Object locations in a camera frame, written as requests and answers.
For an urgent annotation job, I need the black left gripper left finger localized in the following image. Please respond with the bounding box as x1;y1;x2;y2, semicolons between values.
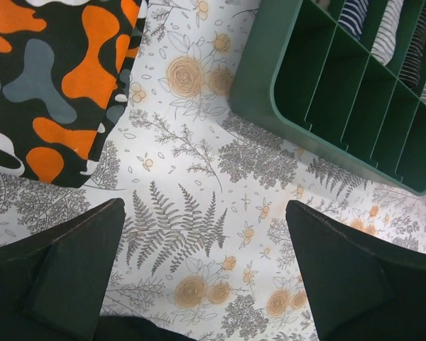
0;198;125;340

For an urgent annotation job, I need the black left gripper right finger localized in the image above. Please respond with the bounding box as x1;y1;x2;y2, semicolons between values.
286;200;426;340

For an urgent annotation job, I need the black underwear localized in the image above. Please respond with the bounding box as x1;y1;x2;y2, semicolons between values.
93;316;192;341

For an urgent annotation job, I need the orange camouflage underwear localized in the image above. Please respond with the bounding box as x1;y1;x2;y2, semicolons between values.
0;0;148;188

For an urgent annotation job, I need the blue striped rolled underwear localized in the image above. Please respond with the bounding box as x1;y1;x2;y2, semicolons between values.
338;0;369;40

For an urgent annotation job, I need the brown rolled underwear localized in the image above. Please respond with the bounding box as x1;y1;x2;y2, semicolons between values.
315;0;332;11

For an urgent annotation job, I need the green divided organizer box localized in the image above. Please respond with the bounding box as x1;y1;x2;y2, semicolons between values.
229;1;426;195

